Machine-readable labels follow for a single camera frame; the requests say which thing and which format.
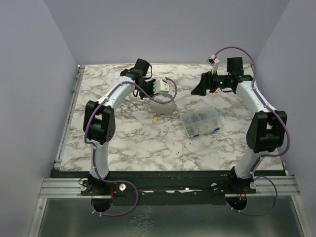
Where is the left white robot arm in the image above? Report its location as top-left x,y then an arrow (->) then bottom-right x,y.
83,59 -> 154,195

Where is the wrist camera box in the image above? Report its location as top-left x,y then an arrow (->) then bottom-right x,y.
153,79 -> 170,94
207,54 -> 220,75

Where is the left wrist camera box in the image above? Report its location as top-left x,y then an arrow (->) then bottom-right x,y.
153,79 -> 170,94

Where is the aluminium rail left side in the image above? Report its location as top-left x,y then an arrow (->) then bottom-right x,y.
53,65 -> 85,169

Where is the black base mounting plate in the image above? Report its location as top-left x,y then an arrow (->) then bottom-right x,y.
49,170 -> 285,209

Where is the yellow plastic key tag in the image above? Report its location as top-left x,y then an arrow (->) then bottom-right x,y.
152,115 -> 159,124

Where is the aluminium rail front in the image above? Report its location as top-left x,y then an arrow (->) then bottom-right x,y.
39,176 -> 300,199

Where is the aluminium rail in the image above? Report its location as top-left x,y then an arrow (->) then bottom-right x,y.
53,65 -> 85,169
39,176 -> 300,199

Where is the clear plastic screw box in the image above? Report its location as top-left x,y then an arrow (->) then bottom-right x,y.
180,107 -> 223,138

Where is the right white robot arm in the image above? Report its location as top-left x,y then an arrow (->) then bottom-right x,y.
191,55 -> 287,193

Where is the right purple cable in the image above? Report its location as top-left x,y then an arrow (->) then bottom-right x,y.
213,46 -> 290,215

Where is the purple cable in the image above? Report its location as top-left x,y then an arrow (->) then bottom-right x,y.
213,46 -> 290,215
83,78 -> 178,218

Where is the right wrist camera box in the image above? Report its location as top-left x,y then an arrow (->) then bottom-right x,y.
207,54 -> 220,75

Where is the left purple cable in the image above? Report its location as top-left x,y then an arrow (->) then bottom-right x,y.
83,78 -> 178,218

